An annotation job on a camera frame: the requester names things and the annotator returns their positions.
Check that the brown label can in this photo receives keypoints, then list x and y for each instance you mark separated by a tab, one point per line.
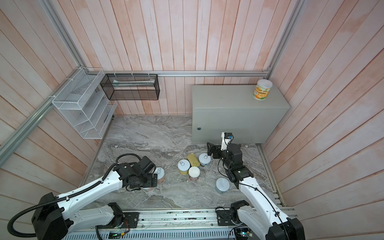
160	174

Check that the grey metal cabinet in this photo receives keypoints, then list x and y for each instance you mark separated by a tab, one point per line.
233	109

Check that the yellow can lying down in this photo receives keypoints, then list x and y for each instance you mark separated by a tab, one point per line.
193	160

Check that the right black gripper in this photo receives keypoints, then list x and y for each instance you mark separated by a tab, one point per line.
211	150

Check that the white wire mesh shelf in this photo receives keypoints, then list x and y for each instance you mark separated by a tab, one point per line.
84	104

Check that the horizontal aluminium wall rail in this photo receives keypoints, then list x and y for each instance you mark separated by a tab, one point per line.
196	73

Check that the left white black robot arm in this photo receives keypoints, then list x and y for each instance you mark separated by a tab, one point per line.
60	215

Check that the orange yellow label can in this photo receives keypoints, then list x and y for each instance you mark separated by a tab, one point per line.
262	89

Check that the small brown white-lid can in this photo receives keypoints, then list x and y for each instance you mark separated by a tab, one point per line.
194	173

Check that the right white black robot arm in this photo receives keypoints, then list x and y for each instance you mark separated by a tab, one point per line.
259	213

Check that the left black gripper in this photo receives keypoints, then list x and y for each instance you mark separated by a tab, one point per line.
149	183

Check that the left aluminium frame rail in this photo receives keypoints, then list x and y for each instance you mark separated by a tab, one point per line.
28	126

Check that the yellow label can upright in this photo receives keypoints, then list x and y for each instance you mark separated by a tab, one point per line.
184	166

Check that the blue label can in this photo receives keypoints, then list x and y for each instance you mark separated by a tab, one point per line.
205	160

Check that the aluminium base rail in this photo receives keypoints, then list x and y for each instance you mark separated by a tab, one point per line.
179	218

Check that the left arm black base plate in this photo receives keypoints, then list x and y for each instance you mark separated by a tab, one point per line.
127	220

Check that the black mesh wall basket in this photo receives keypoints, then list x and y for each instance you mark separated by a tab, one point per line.
131	87

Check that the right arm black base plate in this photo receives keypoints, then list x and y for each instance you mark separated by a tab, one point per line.
225	218

